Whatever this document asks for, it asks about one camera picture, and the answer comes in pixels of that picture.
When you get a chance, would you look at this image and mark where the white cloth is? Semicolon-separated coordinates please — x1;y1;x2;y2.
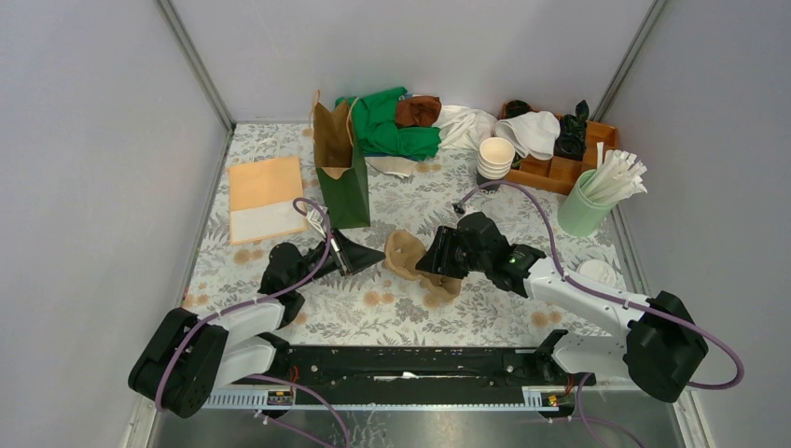
434;105;497;151

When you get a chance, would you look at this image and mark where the stack of paper cups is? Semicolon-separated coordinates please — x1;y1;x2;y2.
476;137;516;186

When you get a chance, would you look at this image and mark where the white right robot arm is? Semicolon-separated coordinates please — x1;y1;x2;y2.
416;212;709;403

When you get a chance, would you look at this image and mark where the black crumpled bag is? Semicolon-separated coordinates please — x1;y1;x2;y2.
554;100;590;161

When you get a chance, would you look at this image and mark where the white folded towel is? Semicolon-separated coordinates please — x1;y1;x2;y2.
493;111;561;161

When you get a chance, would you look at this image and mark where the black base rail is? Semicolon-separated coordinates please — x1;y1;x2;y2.
259;345;596;407

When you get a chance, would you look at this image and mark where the green paper bag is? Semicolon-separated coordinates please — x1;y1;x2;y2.
311;91;370;229

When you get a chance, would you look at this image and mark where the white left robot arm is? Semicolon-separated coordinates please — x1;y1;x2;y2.
128;230;385;418

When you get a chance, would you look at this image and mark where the wooden compartment tray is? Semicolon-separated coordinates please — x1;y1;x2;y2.
496;100;618;195

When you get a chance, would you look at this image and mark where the green straw holder cup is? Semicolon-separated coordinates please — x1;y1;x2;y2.
557;170;616;238

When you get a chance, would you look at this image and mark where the brown cloth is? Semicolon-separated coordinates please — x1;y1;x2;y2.
395;95;442;128

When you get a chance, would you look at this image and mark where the cardboard cup carrier tray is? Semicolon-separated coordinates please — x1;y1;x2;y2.
382;230;464;311

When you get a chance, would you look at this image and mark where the green cloth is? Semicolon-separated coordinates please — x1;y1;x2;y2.
335;87;440;161

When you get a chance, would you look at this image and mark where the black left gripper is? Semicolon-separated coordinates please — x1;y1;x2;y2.
291;228;386;290

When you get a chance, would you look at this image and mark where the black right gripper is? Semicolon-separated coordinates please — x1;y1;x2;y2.
415;226;490;280

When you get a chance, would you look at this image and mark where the white paper straws bundle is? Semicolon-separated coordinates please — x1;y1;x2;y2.
581;142;647;204

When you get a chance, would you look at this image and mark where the floral table mat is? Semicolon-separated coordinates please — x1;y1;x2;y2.
184;149;629;347

